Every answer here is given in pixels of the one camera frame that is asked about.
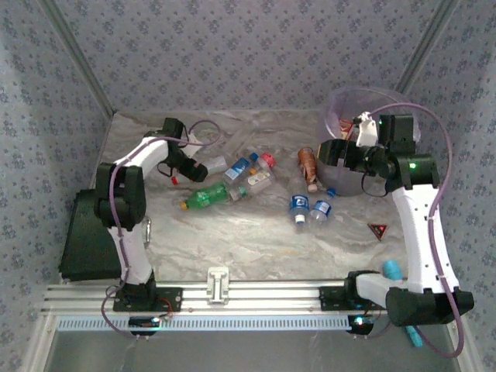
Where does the small black controller board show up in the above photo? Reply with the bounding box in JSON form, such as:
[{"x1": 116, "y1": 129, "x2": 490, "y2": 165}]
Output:
[
  {"x1": 346, "y1": 314, "x2": 375, "y2": 336},
  {"x1": 129, "y1": 315, "x2": 162, "y2": 336}
]

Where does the clear bottle yellow white label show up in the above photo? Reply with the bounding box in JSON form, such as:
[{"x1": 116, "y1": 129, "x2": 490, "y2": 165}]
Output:
[{"x1": 243, "y1": 168, "x2": 277, "y2": 194}]

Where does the grey metal frame bar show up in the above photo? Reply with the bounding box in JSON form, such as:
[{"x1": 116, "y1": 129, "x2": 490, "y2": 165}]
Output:
[
  {"x1": 445, "y1": 321, "x2": 481, "y2": 372},
  {"x1": 37, "y1": 0, "x2": 115, "y2": 117},
  {"x1": 394, "y1": 0, "x2": 463, "y2": 95},
  {"x1": 21, "y1": 315, "x2": 59, "y2": 372}
]

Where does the black box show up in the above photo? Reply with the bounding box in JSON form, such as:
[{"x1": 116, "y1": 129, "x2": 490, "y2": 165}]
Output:
[{"x1": 57, "y1": 188, "x2": 129, "y2": 282}]

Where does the Fiji bottle blue cap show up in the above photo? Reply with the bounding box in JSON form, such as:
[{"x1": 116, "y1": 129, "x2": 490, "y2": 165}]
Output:
[{"x1": 222, "y1": 152, "x2": 260, "y2": 185}]

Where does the black red triangle sticker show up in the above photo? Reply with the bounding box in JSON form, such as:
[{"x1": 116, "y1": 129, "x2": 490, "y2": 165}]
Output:
[{"x1": 367, "y1": 222, "x2": 389, "y2": 243}]

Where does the brown label bottle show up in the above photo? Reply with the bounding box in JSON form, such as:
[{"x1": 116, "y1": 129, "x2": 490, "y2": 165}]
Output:
[{"x1": 297, "y1": 146, "x2": 320, "y2": 194}]

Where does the thin black right gripper cable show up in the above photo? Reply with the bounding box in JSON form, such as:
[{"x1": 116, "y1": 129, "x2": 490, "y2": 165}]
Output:
[{"x1": 360, "y1": 171, "x2": 389, "y2": 199}]

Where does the aluminium extrusion rail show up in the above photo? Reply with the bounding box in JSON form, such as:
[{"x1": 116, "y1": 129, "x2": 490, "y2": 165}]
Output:
[{"x1": 41, "y1": 280, "x2": 389, "y2": 315}]

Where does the white plastic bracket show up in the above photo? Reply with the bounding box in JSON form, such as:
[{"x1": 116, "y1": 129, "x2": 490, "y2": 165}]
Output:
[{"x1": 206, "y1": 267, "x2": 231, "y2": 305}]

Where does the clear bottle green cap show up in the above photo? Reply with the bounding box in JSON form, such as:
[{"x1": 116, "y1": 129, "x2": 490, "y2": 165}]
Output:
[{"x1": 228, "y1": 184, "x2": 250, "y2": 202}]

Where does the mesh bin with purple bag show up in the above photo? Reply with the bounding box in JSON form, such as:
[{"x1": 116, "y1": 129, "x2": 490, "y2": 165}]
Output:
[{"x1": 315, "y1": 85, "x2": 422, "y2": 197}]

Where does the white slotted cable duct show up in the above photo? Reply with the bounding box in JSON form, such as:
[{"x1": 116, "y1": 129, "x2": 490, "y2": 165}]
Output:
[{"x1": 57, "y1": 313, "x2": 352, "y2": 332}]

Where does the clear wide plastic bottle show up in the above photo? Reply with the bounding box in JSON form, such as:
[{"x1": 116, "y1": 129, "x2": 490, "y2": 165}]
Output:
[{"x1": 201, "y1": 155, "x2": 229, "y2": 174}]

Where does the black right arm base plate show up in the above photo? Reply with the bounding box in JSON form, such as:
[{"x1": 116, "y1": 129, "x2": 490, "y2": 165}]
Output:
[{"x1": 319, "y1": 285, "x2": 365, "y2": 312}]

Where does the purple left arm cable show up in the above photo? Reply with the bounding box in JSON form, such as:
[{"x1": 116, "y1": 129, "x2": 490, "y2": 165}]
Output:
[{"x1": 100, "y1": 119, "x2": 222, "y2": 340}]

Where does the clear bottle red cap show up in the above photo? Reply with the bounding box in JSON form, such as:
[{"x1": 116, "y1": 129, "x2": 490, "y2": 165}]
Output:
[{"x1": 253, "y1": 151, "x2": 277, "y2": 174}]

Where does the transparent plastic bottle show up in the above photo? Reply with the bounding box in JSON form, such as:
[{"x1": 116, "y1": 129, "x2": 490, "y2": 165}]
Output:
[{"x1": 226, "y1": 127, "x2": 259, "y2": 156}]

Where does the green bottle yellow cap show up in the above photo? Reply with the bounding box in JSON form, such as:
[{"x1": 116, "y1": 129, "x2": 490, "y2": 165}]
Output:
[{"x1": 180, "y1": 181, "x2": 232, "y2": 212}]

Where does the teal marker pen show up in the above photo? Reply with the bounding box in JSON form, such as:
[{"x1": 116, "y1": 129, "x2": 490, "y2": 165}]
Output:
[{"x1": 382, "y1": 259, "x2": 424, "y2": 348}]

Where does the blue label bottle white cap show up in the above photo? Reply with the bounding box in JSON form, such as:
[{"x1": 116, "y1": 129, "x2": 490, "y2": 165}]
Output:
[{"x1": 287, "y1": 176, "x2": 312, "y2": 226}]

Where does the small crushed blue label bottle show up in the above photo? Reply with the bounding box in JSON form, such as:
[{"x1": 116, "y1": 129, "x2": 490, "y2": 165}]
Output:
[{"x1": 308, "y1": 199, "x2": 333, "y2": 225}]

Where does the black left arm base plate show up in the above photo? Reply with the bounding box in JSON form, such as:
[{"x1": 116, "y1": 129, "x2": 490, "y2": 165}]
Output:
[{"x1": 112, "y1": 285, "x2": 184, "y2": 313}]

